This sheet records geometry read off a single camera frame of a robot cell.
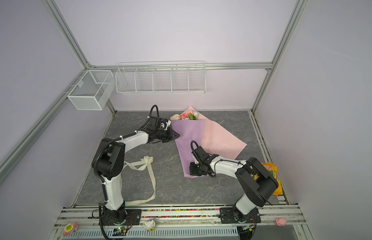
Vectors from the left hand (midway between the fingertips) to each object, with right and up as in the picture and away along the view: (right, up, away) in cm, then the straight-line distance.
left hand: (180, 137), depth 93 cm
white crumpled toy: (-12, -38, -26) cm, 47 cm away
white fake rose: (+10, +17, +19) cm, 27 cm away
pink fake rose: (+5, +18, +16) cm, 24 cm away
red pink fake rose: (+1, +14, +19) cm, 24 cm away
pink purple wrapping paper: (+13, +3, +5) cm, 14 cm away
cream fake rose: (-6, +14, +18) cm, 23 cm away
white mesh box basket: (-60, +32, +7) cm, 68 cm away
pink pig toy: (+50, -39, -23) cm, 67 cm away
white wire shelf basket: (+3, +41, +12) cm, 43 cm away
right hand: (+7, -21, -5) cm, 23 cm away
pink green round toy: (-48, -40, -26) cm, 68 cm away
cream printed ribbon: (-25, -17, -2) cm, 30 cm away
